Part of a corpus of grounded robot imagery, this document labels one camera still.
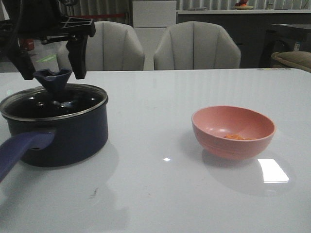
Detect pink bowl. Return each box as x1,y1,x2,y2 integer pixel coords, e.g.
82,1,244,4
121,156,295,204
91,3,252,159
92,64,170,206
191,106,276,160

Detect beige upholstered chair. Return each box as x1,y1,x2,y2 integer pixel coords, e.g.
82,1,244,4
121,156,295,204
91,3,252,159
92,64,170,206
70,21,145,71
154,21,241,70

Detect fruit bowl on counter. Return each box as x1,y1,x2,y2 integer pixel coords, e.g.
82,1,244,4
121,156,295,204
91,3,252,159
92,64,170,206
233,0,254,10

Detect dark blue saucepan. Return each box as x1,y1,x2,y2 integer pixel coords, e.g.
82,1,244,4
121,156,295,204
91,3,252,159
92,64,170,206
0,101,108,179

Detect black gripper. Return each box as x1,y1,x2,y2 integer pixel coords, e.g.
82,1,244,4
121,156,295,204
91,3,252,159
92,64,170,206
0,0,95,80

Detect right beige upholstered chair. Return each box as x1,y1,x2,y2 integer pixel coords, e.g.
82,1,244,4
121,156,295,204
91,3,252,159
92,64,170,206
154,21,241,70

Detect red bin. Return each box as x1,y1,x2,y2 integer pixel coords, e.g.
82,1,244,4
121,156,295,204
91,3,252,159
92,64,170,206
19,38,35,51

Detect grey curtain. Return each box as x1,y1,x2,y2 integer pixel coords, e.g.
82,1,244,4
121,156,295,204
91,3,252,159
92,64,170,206
59,0,132,25

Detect dark kitchen counter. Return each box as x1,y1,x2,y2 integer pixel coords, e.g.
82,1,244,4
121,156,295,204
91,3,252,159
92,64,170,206
177,9,311,68

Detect glass lid with blue knob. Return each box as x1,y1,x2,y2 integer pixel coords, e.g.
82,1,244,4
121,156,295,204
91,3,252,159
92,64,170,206
0,68,108,122

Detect orange diced ham pieces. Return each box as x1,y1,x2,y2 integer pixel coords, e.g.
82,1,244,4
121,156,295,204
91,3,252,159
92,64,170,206
224,134,253,140

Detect left beige upholstered chair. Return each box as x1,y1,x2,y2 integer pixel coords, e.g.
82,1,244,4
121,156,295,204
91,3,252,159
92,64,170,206
70,21,145,71

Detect white refrigerator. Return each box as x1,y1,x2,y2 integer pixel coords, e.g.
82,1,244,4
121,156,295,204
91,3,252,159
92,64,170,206
132,0,177,70

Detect dark washing machine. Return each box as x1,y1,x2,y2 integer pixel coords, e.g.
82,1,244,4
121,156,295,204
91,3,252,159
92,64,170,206
259,24,311,68

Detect red barrier belt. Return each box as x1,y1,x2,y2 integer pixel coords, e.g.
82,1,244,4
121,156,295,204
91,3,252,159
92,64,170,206
72,13,127,19

